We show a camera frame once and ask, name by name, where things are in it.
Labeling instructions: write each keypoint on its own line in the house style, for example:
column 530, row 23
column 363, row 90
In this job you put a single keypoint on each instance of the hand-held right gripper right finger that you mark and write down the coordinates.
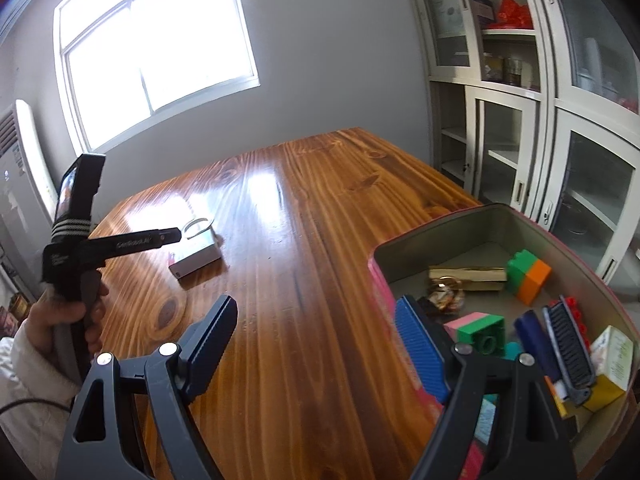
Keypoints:
column 420, row 345

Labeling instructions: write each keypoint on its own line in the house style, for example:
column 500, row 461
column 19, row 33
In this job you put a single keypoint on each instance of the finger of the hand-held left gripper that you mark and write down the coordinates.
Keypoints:
column 169, row 237

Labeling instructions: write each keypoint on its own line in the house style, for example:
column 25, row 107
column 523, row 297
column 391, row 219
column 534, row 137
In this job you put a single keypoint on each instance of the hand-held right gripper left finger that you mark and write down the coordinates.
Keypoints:
column 210, row 355

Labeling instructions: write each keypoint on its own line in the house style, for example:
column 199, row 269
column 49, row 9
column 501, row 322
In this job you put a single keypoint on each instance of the white pink medicine box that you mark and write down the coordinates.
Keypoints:
column 200, row 257

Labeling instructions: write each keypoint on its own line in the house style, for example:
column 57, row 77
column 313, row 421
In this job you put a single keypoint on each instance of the green pink building block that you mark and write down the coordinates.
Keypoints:
column 475, row 332

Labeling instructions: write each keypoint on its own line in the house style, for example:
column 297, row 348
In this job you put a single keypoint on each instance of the gold mascara tube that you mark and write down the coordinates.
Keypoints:
column 475, row 275

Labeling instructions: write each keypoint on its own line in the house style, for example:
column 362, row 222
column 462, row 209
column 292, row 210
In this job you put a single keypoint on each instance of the green orange building block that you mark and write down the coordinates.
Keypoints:
column 527, row 275

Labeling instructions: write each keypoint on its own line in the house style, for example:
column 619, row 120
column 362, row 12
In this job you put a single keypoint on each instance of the pink tin box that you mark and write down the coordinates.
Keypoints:
column 480, row 230

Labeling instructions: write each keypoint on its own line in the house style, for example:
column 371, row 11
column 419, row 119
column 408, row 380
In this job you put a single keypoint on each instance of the black comb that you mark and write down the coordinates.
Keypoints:
column 570, row 350

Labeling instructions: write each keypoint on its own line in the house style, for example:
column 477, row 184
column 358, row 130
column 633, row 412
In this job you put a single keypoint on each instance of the yellow white ointment box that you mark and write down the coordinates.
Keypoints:
column 612, row 360

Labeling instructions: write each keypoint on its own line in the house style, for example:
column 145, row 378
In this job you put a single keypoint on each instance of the wooden desktop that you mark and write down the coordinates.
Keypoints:
column 310, row 220

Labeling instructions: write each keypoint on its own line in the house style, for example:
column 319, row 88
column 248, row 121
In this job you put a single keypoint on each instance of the person's left hand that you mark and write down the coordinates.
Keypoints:
column 42, row 320

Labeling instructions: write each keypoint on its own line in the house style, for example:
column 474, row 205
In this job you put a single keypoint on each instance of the white round dish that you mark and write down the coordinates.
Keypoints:
column 197, row 225

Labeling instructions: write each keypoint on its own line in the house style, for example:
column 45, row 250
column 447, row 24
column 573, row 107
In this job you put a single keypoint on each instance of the white standing air conditioner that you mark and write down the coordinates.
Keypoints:
column 20, row 185

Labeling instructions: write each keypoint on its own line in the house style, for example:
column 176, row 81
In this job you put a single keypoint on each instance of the red building brick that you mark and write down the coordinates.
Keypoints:
column 579, row 317

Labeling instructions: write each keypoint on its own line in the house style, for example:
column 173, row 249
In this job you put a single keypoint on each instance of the white framed window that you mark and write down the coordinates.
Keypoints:
column 160, row 50

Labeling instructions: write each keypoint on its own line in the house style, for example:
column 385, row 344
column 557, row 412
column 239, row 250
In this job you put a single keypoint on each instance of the white glass door cabinet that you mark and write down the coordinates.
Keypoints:
column 550, row 135

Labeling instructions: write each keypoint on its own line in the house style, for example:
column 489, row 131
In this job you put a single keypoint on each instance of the group of small jars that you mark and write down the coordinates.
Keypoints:
column 510, row 71

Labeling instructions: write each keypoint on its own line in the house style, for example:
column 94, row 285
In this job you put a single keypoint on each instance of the white box with round print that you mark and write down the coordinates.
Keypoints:
column 452, row 15

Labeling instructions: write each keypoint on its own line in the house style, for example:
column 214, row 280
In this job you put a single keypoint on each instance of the red plastic bag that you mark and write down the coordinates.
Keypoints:
column 512, row 14

